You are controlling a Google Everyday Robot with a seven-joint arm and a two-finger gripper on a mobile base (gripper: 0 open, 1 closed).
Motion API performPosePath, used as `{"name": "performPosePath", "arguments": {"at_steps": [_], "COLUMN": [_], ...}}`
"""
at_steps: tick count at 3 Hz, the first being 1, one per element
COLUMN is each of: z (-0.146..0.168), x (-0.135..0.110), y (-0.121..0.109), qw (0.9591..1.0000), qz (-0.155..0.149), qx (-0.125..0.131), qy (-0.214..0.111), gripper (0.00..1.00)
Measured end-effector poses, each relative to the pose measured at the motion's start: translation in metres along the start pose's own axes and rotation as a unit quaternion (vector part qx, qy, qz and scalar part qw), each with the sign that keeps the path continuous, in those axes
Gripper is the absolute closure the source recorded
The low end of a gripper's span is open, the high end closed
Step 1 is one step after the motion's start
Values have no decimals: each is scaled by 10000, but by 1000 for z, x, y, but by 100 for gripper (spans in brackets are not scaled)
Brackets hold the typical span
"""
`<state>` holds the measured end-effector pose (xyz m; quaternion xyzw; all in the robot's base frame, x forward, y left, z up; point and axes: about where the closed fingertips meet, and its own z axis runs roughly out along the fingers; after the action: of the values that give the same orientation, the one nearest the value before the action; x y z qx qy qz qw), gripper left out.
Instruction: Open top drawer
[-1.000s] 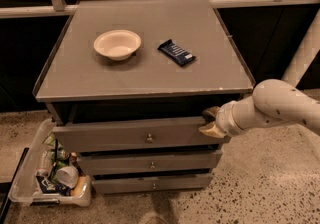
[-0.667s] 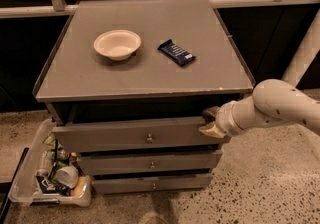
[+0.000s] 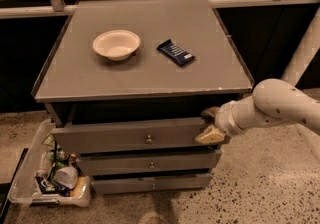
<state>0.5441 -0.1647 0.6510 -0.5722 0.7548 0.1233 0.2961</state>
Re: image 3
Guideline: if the dark blue snack bar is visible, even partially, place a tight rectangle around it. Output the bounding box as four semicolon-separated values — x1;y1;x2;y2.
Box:
157;39;195;67

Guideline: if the grey drawer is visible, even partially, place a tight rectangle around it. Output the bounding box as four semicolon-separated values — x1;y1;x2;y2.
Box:
92;173;212;194
77;148;221;176
51;116;231;155

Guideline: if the grey bottom drawer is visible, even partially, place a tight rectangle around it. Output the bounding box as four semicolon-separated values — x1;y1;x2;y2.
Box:
92;173;212;194

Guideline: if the yellow sponge in bin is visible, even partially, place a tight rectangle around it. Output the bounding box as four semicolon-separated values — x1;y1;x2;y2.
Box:
70;177;85;198

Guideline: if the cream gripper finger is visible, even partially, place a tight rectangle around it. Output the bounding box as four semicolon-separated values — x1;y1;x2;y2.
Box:
195;125;225;144
201;106;219;123

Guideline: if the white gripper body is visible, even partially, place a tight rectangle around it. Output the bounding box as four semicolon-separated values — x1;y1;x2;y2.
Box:
215;101;245;137

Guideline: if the grey drawer cabinet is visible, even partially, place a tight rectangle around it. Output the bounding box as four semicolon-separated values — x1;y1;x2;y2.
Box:
33;0;254;184

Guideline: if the blue snack bag in bin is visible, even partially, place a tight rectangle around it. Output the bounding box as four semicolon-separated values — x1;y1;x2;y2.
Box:
35;176;70;197

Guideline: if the clear plastic bin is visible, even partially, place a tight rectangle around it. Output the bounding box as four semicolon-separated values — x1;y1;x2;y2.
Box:
9;119;91;207

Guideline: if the green can in bin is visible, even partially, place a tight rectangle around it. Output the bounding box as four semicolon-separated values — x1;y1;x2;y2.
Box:
49;148;69;162

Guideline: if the grey top drawer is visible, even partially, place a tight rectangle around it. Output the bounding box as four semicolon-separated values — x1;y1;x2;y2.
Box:
51;116;231;155

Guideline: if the grey middle drawer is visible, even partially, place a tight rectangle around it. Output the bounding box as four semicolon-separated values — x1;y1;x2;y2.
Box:
77;148;221;176

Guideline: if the white cup in bin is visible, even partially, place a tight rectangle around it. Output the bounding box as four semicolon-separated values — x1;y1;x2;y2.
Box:
56;167;78;189

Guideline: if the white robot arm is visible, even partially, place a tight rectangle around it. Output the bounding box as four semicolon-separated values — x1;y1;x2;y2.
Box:
195;9;320;145

